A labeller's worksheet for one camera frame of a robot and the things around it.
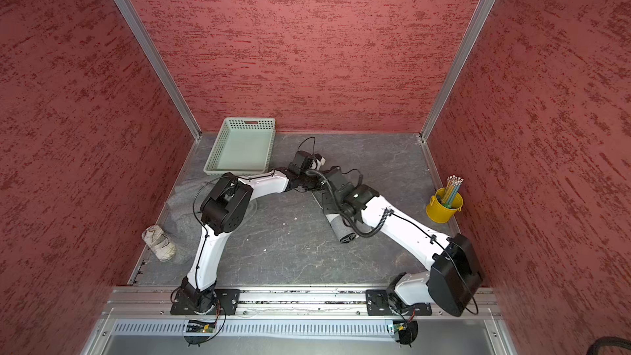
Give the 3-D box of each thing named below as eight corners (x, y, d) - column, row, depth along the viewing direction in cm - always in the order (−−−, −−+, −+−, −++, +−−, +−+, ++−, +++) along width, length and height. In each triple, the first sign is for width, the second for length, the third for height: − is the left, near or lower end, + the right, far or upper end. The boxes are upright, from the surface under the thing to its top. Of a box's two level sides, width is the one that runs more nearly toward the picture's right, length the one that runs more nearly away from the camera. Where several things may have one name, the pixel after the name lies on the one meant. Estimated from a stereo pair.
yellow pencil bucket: (423, 219, 95) (433, 205, 86) (427, 199, 100) (437, 185, 91) (448, 229, 92) (461, 216, 83) (451, 208, 98) (464, 194, 89)
